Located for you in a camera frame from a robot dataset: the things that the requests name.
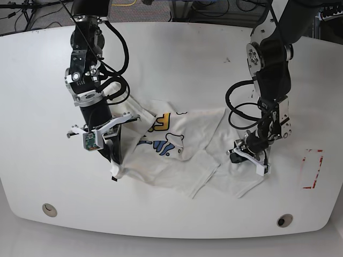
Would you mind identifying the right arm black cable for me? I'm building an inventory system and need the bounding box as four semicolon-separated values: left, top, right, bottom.
96;20;131;105

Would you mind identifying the left table cable grommet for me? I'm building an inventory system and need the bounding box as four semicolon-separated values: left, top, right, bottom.
42;203;57;217

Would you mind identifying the yellow cable on floor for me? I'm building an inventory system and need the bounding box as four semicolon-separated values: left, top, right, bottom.
109;0;137;7

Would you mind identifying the white power strip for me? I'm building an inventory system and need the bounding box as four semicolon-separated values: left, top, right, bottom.
319;5;342;21

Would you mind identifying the red tape rectangle marking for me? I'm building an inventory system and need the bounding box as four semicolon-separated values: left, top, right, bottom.
300;149;324;190

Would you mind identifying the white printed T-shirt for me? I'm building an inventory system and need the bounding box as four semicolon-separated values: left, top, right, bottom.
110;96;264;198

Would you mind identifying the black tripod stand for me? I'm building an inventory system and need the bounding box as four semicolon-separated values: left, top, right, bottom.
0;0;70;35

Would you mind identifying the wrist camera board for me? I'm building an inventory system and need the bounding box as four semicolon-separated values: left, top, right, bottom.
82;132;103;152
256;164;271;177

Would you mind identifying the table cable grommet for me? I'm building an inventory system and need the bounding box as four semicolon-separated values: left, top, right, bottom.
42;203;57;217
277;214;293;228

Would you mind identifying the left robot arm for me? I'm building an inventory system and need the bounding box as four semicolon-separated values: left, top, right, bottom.
225;1;336;176

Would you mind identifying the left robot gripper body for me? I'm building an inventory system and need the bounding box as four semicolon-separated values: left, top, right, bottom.
227;131;269;167

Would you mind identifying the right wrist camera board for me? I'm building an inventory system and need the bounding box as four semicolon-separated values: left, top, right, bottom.
82;132;103;152

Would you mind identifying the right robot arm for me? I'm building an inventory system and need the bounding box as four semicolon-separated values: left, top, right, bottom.
64;1;138;165

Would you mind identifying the right table cable grommet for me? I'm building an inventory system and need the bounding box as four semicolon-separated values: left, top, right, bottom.
277;214;293;228

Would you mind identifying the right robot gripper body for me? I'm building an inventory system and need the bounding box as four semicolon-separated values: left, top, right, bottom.
66;104;140;149

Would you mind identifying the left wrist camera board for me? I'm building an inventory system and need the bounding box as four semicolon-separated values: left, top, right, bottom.
256;164;271;177

